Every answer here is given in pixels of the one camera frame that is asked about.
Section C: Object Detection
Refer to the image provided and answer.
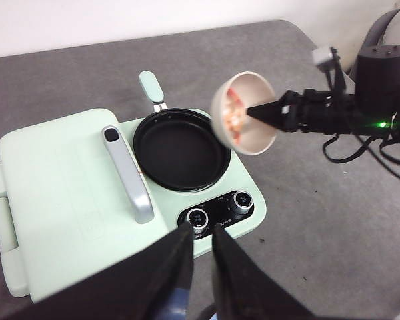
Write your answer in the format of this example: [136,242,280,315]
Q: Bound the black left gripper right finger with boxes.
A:
[212,225,315,319]

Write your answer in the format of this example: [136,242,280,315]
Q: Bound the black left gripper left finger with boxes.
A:
[8,223,193,319]

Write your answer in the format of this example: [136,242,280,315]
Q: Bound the silver right control knob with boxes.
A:
[231,191,253,215]

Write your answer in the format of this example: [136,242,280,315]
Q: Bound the silver control knob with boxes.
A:
[231,191,253,215]
[185,208,209,235]

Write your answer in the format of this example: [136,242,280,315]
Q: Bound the silver left control knob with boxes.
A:
[185,208,209,235]

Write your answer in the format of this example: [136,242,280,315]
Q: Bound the pink shrimp pieces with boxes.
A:
[223,87,247,145]

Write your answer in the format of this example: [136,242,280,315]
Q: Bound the cream ribbed bowl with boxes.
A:
[209,71,277,155]

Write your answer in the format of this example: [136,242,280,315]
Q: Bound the blue plate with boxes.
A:
[168,288,218,320]

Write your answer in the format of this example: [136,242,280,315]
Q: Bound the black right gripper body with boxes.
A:
[279,89,363,135]

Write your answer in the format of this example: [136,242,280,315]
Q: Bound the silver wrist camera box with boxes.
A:
[312,47,335,72]

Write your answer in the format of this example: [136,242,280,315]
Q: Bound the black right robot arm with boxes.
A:
[247,45,400,143]

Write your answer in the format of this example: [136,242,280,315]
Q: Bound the black frying pan green handle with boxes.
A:
[133,71,231,192]

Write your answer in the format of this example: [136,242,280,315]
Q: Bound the grey white robot base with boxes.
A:
[347,1,400,83]

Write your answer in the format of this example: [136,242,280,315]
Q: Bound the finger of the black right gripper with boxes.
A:
[247,97,288,131]

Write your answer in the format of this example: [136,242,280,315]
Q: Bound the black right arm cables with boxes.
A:
[321,131,400,186]

